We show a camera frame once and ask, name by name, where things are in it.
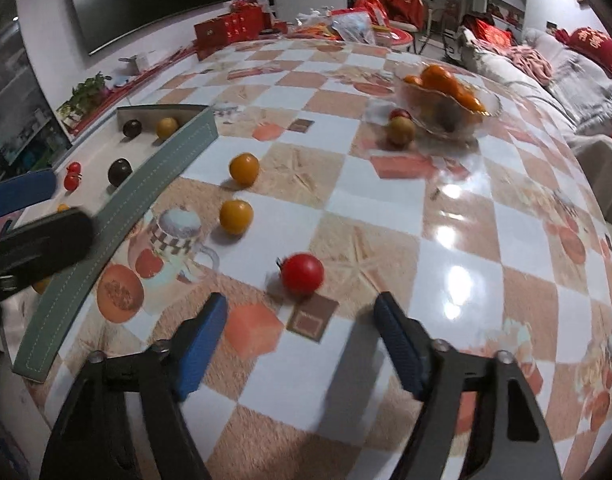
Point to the yellow tomato near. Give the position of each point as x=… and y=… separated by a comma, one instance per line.
x=235, y=217

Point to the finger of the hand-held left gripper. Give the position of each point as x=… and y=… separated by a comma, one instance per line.
x=15, y=195
x=40, y=245

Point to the pink blanket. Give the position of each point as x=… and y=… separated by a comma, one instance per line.
x=532, y=64

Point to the white television console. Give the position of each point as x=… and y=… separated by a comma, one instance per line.
x=135, y=77

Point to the small orange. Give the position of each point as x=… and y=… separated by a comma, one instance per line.
x=477, y=106
x=40, y=285
x=62, y=207
x=464, y=95
x=244, y=168
x=438, y=78
x=412, y=80

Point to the black wall television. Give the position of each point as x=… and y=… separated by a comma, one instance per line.
x=135, y=0

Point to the green potted plant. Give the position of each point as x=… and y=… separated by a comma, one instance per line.
x=85, y=96

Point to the light grey sofa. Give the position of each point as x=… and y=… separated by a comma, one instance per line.
x=561, y=110

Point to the grey leather tray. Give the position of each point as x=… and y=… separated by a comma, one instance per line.
x=150, y=180

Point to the dark glass cabinet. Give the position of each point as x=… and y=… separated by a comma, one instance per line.
x=15, y=110

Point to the yellow plum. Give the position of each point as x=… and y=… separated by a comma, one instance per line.
x=166, y=128
x=401, y=131

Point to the clear plastic bag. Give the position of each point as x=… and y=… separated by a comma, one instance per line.
x=353, y=27

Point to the red cloth pile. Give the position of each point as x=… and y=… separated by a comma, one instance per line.
x=393, y=6

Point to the large red pillow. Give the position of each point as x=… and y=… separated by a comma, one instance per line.
x=591, y=48

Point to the dark purple plum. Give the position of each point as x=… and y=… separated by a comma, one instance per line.
x=132, y=128
x=119, y=171

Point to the glass fruit bowl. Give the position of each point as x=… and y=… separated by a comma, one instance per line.
x=436, y=127

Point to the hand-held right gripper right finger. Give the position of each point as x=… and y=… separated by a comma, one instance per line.
x=401, y=345

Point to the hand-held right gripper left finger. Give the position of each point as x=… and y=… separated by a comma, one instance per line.
x=205, y=340

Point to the checkered tablecloth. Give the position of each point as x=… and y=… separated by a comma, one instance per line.
x=386, y=240

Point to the red tomato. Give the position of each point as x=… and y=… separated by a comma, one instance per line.
x=302, y=274

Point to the cherry tomato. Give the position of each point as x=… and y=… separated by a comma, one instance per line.
x=73, y=167
x=71, y=182
x=400, y=113

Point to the folding chair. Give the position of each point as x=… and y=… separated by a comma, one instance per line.
x=440, y=25

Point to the small white box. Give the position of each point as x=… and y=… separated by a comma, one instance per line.
x=138, y=62

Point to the small red pillow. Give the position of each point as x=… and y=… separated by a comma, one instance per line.
x=493, y=31

